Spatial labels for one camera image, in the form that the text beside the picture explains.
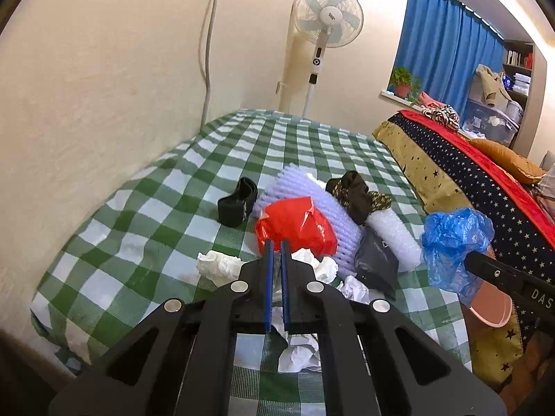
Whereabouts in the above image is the star patterned blanket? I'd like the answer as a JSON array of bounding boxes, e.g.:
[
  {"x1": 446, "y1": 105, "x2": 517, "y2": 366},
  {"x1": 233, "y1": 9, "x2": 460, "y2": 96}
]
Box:
[{"x1": 372, "y1": 110, "x2": 555, "y2": 393}]

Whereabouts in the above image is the crumpled white tissue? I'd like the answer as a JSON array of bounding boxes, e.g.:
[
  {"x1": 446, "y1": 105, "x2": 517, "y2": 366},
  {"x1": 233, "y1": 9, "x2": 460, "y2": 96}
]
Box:
[{"x1": 197, "y1": 250, "x2": 244, "y2": 287}]

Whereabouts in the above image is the wooden bookshelf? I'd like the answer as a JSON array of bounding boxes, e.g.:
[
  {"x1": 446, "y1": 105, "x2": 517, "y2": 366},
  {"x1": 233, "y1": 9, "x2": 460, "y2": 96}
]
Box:
[{"x1": 502, "y1": 40, "x2": 535, "y2": 98}]

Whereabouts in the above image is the red plastic bag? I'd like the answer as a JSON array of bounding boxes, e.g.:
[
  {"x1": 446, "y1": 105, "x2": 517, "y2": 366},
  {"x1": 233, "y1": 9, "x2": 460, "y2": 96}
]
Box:
[{"x1": 254, "y1": 196, "x2": 338, "y2": 258}]

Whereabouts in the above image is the blue plastic bag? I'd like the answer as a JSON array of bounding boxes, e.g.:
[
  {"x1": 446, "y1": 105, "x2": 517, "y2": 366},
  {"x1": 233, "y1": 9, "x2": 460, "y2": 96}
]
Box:
[{"x1": 420, "y1": 207, "x2": 495, "y2": 307}]

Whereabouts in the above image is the white standing fan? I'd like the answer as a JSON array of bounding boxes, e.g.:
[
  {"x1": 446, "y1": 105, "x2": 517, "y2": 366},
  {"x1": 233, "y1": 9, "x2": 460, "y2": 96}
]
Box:
[{"x1": 290, "y1": 0, "x2": 365, "y2": 119}]

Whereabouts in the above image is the grey wall cable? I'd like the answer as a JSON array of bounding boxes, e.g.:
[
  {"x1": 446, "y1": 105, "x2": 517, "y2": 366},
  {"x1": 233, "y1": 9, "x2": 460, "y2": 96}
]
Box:
[{"x1": 200, "y1": 0, "x2": 227, "y2": 131}]

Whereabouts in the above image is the beige jacket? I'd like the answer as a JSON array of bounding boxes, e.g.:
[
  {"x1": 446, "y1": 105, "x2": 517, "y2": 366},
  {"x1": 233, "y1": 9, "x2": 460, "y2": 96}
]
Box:
[{"x1": 474, "y1": 63, "x2": 513, "y2": 107}]

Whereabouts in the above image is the grey plastic mailer bag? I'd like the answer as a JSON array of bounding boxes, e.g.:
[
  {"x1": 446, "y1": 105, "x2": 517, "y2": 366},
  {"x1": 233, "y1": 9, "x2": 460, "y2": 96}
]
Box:
[{"x1": 353, "y1": 227, "x2": 400, "y2": 301}]

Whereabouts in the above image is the zebra striped cloth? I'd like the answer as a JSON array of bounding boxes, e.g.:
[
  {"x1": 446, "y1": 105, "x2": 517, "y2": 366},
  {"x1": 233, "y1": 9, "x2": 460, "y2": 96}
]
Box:
[{"x1": 422, "y1": 105, "x2": 461, "y2": 131}]

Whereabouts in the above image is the blue curtain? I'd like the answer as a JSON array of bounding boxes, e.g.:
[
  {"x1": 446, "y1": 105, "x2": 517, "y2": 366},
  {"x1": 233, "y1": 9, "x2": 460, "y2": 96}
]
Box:
[{"x1": 392, "y1": 0, "x2": 506, "y2": 107}]

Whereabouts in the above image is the potted green plant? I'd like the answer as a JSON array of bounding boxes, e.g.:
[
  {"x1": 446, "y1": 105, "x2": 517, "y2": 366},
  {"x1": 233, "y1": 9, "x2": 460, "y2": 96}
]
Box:
[{"x1": 387, "y1": 66, "x2": 422, "y2": 100}]

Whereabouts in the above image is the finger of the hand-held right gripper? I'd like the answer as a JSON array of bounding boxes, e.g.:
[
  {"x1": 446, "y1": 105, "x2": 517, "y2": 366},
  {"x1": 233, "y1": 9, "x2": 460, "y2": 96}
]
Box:
[{"x1": 465, "y1": 250, "x2": 555, "y2": 334}]

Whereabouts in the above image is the clear plastic storage box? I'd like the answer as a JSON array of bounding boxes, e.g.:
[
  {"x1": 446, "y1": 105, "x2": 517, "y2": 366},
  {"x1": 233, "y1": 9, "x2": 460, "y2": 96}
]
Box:
[{"x1": 461, "y1": 97, "x2": 520, "y2": 149}]

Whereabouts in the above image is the black elastic band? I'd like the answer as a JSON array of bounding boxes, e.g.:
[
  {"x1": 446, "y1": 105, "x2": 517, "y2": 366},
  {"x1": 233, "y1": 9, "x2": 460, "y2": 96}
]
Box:
[{"x1": 217, "y1": 177, "x2": 259, "y2": 227}]

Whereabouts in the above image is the pink plastic basin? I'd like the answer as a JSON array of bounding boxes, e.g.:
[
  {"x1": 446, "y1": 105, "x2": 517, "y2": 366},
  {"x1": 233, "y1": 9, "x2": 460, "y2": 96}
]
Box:
[{"x1": 469, "y1": 285, "x2": 515, "y2": 329}]

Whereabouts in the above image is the crumpled white paper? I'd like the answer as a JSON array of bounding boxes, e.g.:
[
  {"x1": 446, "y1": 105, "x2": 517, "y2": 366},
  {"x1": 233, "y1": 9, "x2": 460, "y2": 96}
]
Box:
[
  {"x1": 336, "y1": 275, "x2": 372, "y2": 305},
  {"x1": 291, "y1": 249, "x2": 339, "y2": 285},
  {"x1": 271, "y1": 303, "x2": 322, "y2": 374}
]

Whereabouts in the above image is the white bubble wrap roll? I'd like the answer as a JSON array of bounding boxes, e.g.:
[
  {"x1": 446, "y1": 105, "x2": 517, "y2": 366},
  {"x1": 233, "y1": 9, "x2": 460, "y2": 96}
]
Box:
[{"x1": 365, "y1": 207, "x2": 424, "y2": 273}]

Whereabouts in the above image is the purple foam net sheet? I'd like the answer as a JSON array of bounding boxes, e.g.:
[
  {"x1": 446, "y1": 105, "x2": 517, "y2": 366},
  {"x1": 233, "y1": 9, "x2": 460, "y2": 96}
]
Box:
[{"x1": 253, "y1": 166, "x2": 366, "y2": 279}]

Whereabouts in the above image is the orange pillow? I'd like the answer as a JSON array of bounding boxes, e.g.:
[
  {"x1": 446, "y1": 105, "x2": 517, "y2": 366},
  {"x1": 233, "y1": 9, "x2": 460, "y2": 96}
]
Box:
[{"x1": 469, "y1": 138, "x2": 546, "y2": 185}]

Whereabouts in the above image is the pink cloth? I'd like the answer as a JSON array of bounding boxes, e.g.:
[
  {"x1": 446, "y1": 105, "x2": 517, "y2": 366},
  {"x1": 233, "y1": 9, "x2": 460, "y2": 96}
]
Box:
[{"x1": 417, "y1": 92, "x2": 445, "y2": 110}]

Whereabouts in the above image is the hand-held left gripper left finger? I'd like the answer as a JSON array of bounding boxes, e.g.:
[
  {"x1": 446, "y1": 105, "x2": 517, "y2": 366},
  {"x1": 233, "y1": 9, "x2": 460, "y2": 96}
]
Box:
[{"x1": 48, "y1": 239, "x2": 275, "y2": 416}]

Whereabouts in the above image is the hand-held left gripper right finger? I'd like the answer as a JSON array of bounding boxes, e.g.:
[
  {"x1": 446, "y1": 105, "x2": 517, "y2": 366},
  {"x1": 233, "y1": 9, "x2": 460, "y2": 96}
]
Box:
[{"x1": 281, "y1": 239, "x2": 508, "y2": 416}]

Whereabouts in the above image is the green checked bed sheet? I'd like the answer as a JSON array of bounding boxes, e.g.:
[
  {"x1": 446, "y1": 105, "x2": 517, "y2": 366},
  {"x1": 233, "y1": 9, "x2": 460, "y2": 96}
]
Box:
[{"x1": 29, "y1": 108, "x2": 473, "y2": 416}]

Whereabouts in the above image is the dark camouflage cloth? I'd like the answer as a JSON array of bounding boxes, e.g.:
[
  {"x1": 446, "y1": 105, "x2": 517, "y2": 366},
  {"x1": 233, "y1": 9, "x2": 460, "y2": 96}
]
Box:
[{"x1": 325, "y1": 171, "x2": 393, "y2": 226}]

